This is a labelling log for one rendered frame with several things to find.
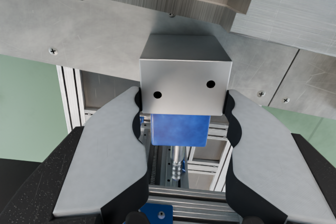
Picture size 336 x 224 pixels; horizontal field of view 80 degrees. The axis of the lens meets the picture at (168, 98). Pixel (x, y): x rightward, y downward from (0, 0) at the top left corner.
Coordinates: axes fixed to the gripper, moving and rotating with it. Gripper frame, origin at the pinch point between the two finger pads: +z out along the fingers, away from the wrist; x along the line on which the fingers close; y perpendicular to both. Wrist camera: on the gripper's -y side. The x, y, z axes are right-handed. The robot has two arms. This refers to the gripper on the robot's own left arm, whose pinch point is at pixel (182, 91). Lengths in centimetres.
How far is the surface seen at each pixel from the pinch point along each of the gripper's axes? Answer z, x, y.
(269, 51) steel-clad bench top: 4.6, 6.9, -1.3
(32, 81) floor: 85, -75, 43
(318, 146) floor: 85, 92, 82
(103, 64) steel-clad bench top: 4.6, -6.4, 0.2
